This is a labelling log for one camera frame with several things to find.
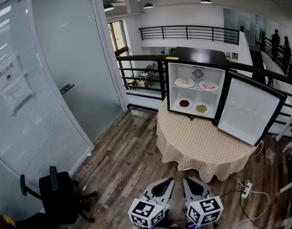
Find black mini fridge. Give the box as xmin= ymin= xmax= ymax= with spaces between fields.
xmin=165 ymin=46 xmax=287 ymax=146

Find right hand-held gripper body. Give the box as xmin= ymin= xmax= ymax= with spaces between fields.
xmin=184 ymin=194 xmax=224 ymax=227

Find tall window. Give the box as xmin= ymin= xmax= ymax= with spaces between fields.
xmin=107 ymin=20 xmax=130 ymax=57

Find black railing wooden handrail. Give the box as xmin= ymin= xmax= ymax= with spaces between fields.
xmin=115 ymin=54 xmax=292 ymax=138

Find black office chair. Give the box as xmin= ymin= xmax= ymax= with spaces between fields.
xmin=20 ymin=166 xmax=99 ymax=224

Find round fridge fan vent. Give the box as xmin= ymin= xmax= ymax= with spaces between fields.
xmin=192 ymin=68 xmax=204 ymax=80

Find black metal balcony railing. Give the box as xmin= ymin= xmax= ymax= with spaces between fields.
xmin=138 ymin=25 xmax=240 ymax=46

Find beige checked tablecloth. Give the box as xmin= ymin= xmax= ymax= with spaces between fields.
xmin=156 ymin=96 xmax=262 ymax=183

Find white wire fridge shelf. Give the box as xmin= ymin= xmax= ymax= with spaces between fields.
xmin=172 ymin=83 xmax=219 ymax=95

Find yellow red object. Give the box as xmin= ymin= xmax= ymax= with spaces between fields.
xmin=0 ymin=214 xmax=17 ymax=229

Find black door handle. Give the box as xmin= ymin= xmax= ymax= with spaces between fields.
xmin=60 ymin=83 xmax=75 ymax=95

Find framed pictures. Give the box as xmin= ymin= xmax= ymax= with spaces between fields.
xmin=225 ymin=51 xmax=239 ymax=62

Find white round plate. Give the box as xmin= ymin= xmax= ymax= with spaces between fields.
xmin=193 ymin=102 xmax=211 ymax=116
xmin=176 ymin=97 xmax=194 ymax=110
xmin=198 ymin=81 xmax=219 ymax=92
xmin=174 ymin=77 xmax=195 ymax=89

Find white paper sign camera icon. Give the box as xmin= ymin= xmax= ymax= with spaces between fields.
xmin=0 ymin=53 xmax=25 ymax=91

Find white metal frame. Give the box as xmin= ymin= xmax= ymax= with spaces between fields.
xmin=275 ymin=102 xmax=292 ymax=142

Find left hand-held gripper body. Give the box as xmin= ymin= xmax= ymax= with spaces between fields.
xmin=128 ymin=194 xmax=168 ymax=229

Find frosted glass door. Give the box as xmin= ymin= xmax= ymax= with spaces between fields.
xmin=31 ymin=0 xmax=125 ymax=143

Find white paper sign small text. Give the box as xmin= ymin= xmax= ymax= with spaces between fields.
xmin=1 ymin=74 xmax=35 ymax=112

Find fridge door white inside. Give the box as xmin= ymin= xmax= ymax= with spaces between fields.
xmin=214 ymin=70 xmax=287 ymax=146

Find white cable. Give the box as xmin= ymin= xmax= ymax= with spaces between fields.
xmin=228 ymin=191 xmax=271 ymax=229
xmin=236 ymin=140 xmax=264 ymax=185

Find white power strip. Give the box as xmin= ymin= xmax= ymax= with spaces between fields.
xmin=240 ymin=180 xmax=253 ymax=198

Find black cable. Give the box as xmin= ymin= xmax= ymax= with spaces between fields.
xmin=219 ymin=190 xmax=259 ymax=221

